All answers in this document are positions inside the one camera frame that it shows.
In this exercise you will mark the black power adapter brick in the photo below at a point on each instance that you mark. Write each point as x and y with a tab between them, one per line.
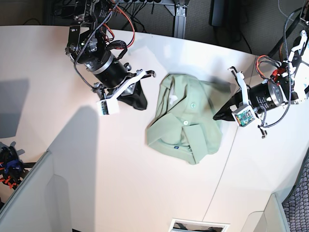
217	13

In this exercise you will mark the black robot arm with orange wires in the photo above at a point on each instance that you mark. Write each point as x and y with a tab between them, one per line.
285	70

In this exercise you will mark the grey partition panel left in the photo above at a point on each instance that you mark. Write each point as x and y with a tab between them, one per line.
40	203

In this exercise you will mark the grey partition panel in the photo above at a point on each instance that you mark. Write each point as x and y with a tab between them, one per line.
40	203
271	219

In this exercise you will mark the black robot arm with red wires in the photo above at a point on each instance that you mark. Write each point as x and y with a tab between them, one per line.
88	38

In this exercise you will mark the white table cable grommet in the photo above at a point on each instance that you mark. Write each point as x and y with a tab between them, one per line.
183	225

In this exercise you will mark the grey partition panel right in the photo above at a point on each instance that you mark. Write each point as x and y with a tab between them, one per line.
271	219

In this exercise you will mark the aluminium frame post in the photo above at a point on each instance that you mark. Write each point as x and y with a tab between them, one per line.
180	18

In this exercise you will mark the grey mesh chair seat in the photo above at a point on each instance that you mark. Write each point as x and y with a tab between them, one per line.
296	205

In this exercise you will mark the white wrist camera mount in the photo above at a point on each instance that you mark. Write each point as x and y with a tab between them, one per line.
109	105
244	114

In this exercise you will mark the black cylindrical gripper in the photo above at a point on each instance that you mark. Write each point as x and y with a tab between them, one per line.
112	73
266	96

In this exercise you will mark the light green polo T-shirt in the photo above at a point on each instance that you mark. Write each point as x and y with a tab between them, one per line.
184	126

